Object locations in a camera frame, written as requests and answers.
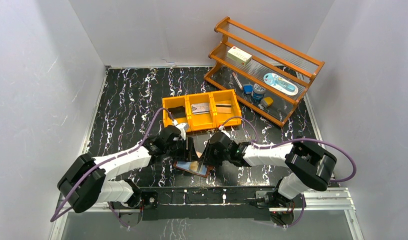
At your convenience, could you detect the yellow grey sharpener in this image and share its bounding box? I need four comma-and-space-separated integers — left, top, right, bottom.
259, 97, 273, 109

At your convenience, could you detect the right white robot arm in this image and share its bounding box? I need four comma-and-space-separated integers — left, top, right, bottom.
198, 131, 337, 200

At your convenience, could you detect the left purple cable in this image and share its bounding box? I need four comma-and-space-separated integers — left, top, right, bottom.
50, 107, 178, 229

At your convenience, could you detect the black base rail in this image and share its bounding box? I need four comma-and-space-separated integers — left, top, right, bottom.
109, 185, 307, 222

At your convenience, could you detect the red white pen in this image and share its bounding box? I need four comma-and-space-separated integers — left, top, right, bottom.
232, 72, 243, 91

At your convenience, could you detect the orange three-compartment bin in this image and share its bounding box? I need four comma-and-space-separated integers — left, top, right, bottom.
162, 89, 242, 132

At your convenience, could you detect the brown leather card holder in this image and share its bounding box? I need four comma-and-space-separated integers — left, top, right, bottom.
173, 161, 214, 178

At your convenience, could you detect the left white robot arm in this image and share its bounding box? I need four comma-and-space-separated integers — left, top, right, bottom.
57, 123, 188, 213

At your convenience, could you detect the blue round tin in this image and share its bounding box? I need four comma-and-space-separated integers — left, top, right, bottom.
251, 83, 266, 102

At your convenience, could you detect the blue blister pack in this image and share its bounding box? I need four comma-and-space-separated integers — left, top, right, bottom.
263, 73, 298, 96

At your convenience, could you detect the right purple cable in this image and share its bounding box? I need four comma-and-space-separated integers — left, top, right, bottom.
218, 115, 357, 229

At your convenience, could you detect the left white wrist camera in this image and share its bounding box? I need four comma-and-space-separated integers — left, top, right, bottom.
172, 120, 189, 133

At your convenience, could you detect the black card in bin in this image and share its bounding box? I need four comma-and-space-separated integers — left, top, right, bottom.
168, 106, 186, 119

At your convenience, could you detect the orange wooden shelf rack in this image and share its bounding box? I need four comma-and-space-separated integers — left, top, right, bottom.
204, 16, 325, 127

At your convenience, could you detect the striped card with orange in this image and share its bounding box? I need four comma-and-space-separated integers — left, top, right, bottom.
191, 102, 210, 115

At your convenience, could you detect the purple cable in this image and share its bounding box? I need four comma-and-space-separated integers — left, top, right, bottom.
218, 115, 357, 229
50, 107, 178, 229

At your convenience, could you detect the white cardboard box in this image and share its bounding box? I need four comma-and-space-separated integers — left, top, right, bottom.
227, 46, 252, 66

